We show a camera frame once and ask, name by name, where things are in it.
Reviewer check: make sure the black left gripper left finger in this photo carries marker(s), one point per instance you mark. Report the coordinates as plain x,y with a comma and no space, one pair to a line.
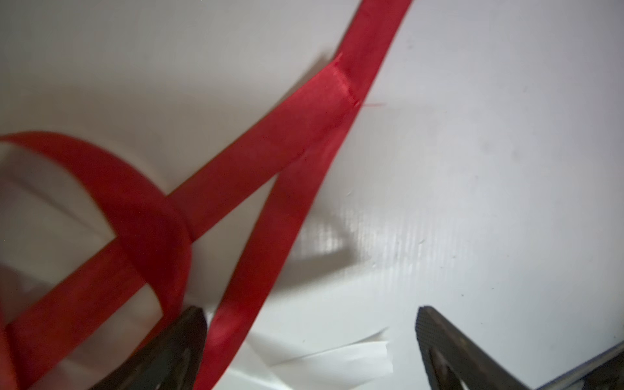
169,361

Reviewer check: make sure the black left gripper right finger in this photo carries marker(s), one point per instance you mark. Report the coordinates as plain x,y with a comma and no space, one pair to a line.
452,360

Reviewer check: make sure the white satin ribbon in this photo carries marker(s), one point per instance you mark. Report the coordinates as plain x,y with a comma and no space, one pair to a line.
331,363

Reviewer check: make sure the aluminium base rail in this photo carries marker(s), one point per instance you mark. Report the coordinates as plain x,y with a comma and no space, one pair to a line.
605,371

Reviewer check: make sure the red satin ribbon bow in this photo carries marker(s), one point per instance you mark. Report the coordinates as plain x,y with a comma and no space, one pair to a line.
293,145

